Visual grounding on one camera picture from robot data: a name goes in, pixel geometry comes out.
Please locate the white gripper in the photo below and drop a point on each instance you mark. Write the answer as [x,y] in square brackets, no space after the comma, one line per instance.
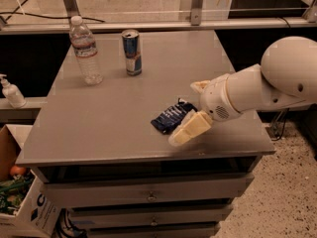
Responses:
[214,97]

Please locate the blue rxbar blueberry wrapper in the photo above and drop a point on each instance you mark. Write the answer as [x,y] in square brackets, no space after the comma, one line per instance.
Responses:
[171,117]

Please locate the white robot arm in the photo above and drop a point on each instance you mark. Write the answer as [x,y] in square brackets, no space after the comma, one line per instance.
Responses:
[286,77]

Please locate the clear plastic water bottle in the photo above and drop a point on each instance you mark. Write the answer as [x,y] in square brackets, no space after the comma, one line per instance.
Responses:
[85,50]

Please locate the white pump dispenser bottle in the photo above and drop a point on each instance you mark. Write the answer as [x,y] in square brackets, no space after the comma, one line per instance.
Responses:
[12,93]

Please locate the blue silver energy drink can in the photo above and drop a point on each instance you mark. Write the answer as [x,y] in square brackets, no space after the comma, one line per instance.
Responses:
[132,51]

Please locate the grey drawer cabinet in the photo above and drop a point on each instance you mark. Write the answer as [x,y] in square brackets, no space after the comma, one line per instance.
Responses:
[98,155]

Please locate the orange fruit in box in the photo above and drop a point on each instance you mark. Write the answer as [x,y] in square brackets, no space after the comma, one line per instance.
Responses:
[17,171]

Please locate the white cardboard box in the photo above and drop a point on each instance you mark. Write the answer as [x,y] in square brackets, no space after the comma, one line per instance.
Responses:
[25,211]

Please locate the metal frame rail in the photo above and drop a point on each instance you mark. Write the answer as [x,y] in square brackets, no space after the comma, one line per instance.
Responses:
[43,15]

